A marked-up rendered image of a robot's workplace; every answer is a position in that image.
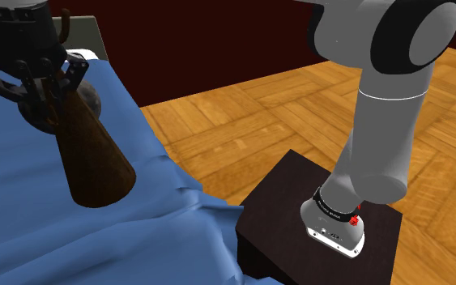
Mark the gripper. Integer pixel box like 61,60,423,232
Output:
0,2,91,119

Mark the dark grey round bowl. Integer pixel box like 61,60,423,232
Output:
17,79,103,135

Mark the brown cone-shaped vase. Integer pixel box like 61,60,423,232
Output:
52,8,138,210

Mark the bed with blue sheet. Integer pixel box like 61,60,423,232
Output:
0,15,284,285

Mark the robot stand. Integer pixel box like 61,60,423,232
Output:
235,148,404,285

